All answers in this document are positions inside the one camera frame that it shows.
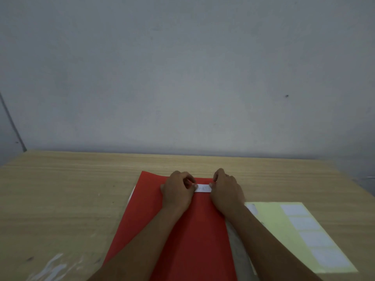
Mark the small white sticker remnant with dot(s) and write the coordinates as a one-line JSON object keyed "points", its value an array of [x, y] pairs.
{"points": [[253, 210]]}

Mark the person's left forearm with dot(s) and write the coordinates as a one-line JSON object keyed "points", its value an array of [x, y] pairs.
{"points": [[140, 248]]}

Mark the person's left hand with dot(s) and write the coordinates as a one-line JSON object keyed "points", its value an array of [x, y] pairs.
{"points": [[174, 193]]}

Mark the person's left fingers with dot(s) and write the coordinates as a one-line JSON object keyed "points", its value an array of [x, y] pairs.
{"points": [[189, 181]]}

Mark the white paper label strip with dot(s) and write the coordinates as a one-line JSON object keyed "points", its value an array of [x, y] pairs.
{"points": [[203, 188]]}

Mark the red paper folder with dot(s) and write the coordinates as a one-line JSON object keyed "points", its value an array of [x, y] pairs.
{"points": [[199, 242]]}

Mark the white blank sticker label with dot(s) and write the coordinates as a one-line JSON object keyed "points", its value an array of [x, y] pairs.
{"points": [[295, 209], [316, 239], [331, 258], [304, 223]]}

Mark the crumpled clear plastic wrap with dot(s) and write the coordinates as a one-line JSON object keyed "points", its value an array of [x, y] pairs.
{"points": [[54, 269]]}

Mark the clear plastic sleeve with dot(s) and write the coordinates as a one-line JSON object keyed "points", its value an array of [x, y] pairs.
{"points": [[240, 257]]}

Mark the person's right forearm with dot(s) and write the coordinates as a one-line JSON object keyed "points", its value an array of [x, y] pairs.
{"points": [[263, 248]]}

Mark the person's right fingers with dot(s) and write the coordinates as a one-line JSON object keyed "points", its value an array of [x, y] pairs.
{"points": [[216, 179]]}

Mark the white paper sheet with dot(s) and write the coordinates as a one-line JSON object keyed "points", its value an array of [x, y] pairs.
{"points": [[131, 196]]}

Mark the person's right hand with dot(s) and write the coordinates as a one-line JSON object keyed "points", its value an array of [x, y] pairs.
{"points": [[227, 193]]}

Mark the yellow sticker backing sheet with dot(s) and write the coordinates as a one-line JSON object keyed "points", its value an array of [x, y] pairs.
{"points": [[275, 231]]}

